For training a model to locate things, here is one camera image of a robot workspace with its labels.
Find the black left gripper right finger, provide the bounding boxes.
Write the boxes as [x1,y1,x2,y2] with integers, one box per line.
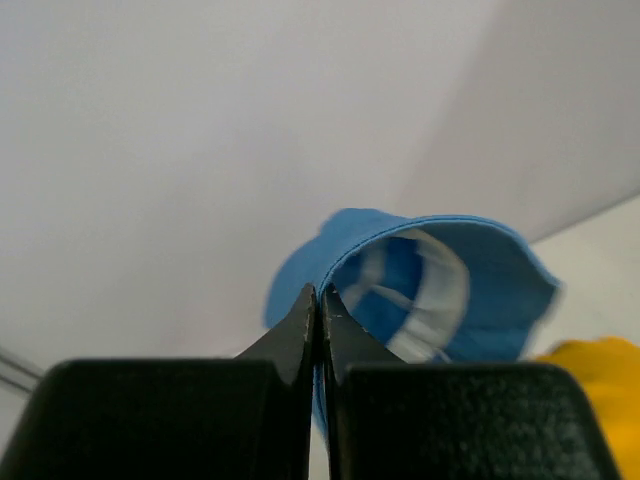
[322,289,620,479]

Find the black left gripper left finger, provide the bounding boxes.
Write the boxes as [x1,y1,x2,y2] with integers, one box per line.
[1,286,316,479]

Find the light blue bucket hat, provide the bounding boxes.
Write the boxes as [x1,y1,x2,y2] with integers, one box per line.
[262,207,564,436]

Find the yellow bucket hat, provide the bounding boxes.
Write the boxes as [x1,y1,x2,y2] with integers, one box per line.
[536,337,639,479]

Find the aluminium frame post left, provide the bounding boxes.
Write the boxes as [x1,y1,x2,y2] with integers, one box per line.
[0,347,44,395]

